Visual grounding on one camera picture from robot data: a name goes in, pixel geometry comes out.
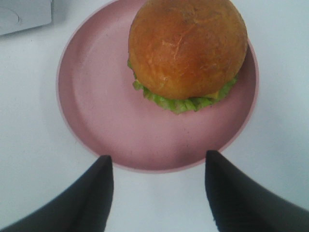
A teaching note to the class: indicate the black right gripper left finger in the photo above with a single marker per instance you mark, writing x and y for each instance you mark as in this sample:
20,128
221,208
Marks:
82,207

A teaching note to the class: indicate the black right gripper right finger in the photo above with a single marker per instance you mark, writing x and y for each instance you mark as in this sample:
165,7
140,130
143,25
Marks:
239,204

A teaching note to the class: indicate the pink round plate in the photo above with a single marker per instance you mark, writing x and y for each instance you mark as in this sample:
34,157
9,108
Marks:
109,117

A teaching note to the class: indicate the toy hamburger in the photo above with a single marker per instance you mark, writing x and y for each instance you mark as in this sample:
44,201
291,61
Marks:
186,54

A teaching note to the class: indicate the round white door button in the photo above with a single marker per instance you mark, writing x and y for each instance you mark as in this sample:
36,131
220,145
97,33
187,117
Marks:
9,18

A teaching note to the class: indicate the white microwave oven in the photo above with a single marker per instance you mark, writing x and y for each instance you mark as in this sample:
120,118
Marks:
33,13

